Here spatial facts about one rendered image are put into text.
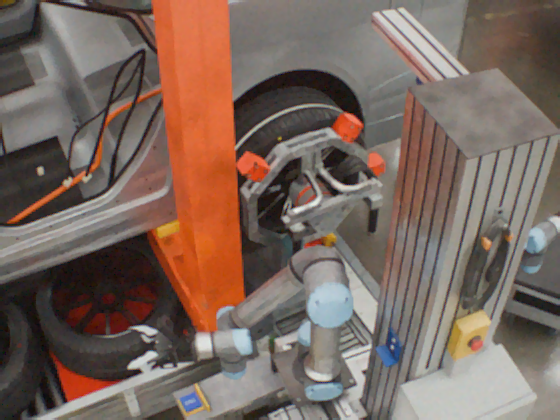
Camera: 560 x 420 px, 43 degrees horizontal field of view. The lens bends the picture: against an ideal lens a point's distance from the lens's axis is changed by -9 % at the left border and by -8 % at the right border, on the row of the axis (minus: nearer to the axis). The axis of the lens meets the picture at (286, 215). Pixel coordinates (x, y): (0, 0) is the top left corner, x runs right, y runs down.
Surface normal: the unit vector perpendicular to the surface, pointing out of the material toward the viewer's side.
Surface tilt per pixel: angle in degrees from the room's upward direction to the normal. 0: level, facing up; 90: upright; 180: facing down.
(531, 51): 0
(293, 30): 90
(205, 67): 90
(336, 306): 84
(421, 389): 0
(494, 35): 0
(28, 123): 50
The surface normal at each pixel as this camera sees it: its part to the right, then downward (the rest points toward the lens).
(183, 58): 0.47, 0.63
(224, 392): 0.00, -0.70
